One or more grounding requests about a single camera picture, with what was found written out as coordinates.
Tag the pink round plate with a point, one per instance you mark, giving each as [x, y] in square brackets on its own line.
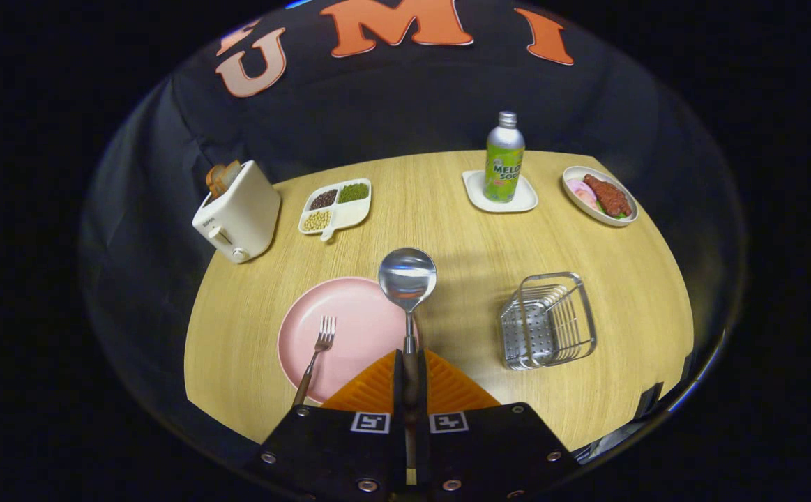
[356, 328]

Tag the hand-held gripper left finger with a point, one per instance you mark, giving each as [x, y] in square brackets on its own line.
[335, 446]

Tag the green lettuce leaf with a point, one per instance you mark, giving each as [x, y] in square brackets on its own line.
[600, 208]

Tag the white toaster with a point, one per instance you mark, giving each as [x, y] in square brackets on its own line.
[245, 209]

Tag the green soda bottle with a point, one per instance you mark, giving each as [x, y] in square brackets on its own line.
[504, 167]

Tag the toast bread slice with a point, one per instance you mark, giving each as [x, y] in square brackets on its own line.
[231, 173]
[214, 180]

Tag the pink ham slice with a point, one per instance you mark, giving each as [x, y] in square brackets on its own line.
[586, 199]
[576, 186]

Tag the red-brown meat piece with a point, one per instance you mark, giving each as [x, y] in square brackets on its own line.
[611, 196]

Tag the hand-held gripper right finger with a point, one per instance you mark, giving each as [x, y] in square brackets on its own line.
[489, 446]

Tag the white oval plate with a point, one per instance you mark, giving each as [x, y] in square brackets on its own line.
[574, 172]

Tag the white divided dish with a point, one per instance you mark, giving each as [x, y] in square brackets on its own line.
[349, 213]

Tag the white square coaster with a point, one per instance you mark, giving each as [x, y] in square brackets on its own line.
[475, 195]

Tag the pile of green beans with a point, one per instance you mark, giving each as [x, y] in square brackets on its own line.
[353, 192]

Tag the pile of dark red beans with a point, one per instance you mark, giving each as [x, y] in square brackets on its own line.
[323, 199]

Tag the small black box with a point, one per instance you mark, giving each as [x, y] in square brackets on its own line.
[650, 401]

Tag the pile of yellow soybeans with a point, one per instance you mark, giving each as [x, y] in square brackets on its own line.
[316, 221]

